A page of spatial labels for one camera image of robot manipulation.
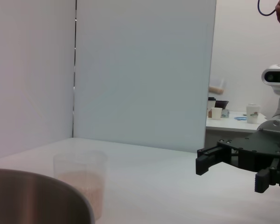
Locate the clear plastic measuring cup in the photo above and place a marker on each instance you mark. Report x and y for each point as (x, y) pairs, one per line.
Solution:
(88, 163)

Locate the small plain paper cup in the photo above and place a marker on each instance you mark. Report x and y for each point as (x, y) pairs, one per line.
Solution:
(216, 114)

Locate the printed white paper cup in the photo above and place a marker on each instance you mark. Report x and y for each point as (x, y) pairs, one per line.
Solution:
(253, 114)

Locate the white partition board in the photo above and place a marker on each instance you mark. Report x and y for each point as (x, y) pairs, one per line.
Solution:
(142, 70)

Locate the white background desk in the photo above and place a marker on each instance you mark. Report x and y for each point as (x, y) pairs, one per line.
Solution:
(228, 124)

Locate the white robot head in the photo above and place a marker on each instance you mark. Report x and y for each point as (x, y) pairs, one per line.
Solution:
(278, 78)

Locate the stainless steel mixing bowl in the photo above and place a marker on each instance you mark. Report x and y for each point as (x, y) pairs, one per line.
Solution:
(25, 198)

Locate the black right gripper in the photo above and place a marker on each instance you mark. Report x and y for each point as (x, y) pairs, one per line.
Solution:
(252, 151)

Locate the clear cup with beige contents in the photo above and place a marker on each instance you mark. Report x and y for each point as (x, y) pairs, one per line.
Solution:
(216, 87)

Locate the small teal package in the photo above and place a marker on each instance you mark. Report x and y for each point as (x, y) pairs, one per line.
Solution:
(225, 114)

